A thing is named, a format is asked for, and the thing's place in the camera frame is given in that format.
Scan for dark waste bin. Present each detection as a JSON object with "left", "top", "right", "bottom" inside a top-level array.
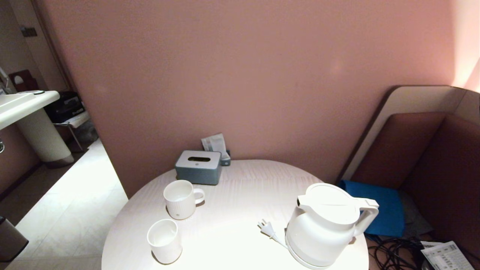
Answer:
[{"left": 0, "top": 216, "right": 29, "bottom": 262}]

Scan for clear plastic bag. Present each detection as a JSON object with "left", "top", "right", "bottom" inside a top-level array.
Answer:
[{"left": 73, "top": 120, "right": 99, "bottom": 147}]

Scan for white handleless cup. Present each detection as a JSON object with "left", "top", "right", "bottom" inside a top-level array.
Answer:
[{"left": 147, "top": 219, "right": 183, "bottom": 264}]

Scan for blue cushion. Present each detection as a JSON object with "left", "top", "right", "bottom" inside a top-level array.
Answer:
[{"left": 335, "top": 180, "right": 406, "bottom": 237}]

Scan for white round kettle base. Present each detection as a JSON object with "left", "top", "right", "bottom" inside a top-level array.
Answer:
[{"left": 284, "top": 229, "right": 331, "bottom": 270}]

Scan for white pedestal sink counter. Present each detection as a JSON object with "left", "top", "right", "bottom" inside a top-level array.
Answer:
[{"left": 0, "top": 90, "right": 75, "bottom": 168}]

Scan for brown upholstered sofa bench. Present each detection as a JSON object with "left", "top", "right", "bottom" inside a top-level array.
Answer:
[{"left": 337, "top": 85, "right": 480, "bottom": 259}]

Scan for grey tissue box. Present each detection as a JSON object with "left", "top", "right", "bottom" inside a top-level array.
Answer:
[{"left": 175, "top": 150, "right": 222, "bottom": 186}]

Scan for black box appliance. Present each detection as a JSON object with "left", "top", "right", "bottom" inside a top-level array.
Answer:
[{"left": 44, "top": 91, "right": 86, "bottom": 123}]

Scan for brown wooden tissue holder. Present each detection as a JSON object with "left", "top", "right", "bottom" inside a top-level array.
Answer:
[{"left": 8, "top": 70, "right": 39, "bottom": 92}]

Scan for metal stool with white top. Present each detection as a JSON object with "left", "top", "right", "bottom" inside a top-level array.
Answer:
[{"left": 52, "top": 111, "right": 91, "bottom": 152}]

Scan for grey cloth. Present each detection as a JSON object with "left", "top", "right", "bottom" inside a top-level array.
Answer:
[{"left": 399, "top": 191, "right": 434, "bottom": 237}]

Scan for white electric kettle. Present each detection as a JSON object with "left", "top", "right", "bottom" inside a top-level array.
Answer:
[{"left": 285, "top": 183, "right": 380, "bottom": 267}]

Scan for white power plug with cord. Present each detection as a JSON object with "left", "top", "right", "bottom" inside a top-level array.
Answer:
[{"left": 257, "top": 219, "right": 288, "bottom": 249}]

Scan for white ribbed mug with handle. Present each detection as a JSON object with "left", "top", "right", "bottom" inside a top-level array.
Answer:
[{"left": 163, "top": 180, "right": 206, "bottom": 220}]

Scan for black floor cables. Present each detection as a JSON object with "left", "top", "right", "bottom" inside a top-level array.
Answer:
[{"left": 366, "top": 234, "right": 435, "bottom": 270}]

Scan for printed paper sheet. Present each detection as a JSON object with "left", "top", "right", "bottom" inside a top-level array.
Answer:
[{"left": 420, "top": 241, "right": 475, "bottom": 270}]

